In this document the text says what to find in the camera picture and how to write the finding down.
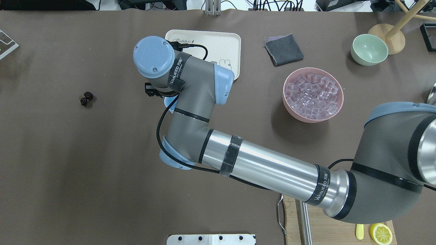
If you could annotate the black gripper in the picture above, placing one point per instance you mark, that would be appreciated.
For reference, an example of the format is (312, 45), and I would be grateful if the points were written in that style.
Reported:
(151, 91)

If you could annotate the dark red cherries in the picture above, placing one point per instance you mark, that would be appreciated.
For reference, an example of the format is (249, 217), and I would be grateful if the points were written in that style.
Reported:
(87, 96)

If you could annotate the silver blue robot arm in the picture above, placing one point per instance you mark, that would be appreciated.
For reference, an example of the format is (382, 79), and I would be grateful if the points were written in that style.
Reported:
(395, 156)

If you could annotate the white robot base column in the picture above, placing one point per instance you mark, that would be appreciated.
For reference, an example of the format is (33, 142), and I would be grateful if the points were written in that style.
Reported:
(211, 239)

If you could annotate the light blue plastic cup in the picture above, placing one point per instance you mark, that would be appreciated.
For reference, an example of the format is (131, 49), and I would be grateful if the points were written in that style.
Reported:
(170, 100)

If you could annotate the pink bowl of ice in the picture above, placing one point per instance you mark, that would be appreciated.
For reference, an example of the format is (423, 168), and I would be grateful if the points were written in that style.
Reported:
(312, 95)

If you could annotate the wooden cup tree stand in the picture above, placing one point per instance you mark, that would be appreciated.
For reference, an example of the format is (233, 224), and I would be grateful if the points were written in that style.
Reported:
(392, 36)

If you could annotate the steel ice scoop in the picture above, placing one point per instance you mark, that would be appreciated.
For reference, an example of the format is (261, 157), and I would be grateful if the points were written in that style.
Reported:
(431, 98)

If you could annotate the cream rabbit serving tray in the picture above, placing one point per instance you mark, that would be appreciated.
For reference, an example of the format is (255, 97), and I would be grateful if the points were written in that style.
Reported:
(224, 49)

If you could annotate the grey folded cloth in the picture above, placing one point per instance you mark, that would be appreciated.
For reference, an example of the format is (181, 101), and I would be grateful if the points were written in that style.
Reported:
(283, 50)

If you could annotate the steel muddler black tip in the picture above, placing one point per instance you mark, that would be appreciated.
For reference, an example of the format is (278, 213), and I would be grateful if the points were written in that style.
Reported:
(305, 224)

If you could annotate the mint green bowl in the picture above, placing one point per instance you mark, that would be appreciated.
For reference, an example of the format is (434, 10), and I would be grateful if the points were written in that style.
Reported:
(368, 50)

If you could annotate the wooden cutting board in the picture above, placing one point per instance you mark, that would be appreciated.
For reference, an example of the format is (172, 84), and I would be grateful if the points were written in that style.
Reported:
(324, 230)

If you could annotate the yellow plastic knife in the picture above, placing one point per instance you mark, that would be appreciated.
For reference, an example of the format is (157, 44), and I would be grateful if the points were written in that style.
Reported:
(359, 231)

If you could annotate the aluminium frame post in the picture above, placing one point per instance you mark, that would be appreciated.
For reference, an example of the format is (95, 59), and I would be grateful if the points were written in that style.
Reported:
(212, 7)

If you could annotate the white wire cup rack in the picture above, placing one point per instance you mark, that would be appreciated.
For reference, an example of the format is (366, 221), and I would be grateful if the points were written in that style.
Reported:
(7, 45)

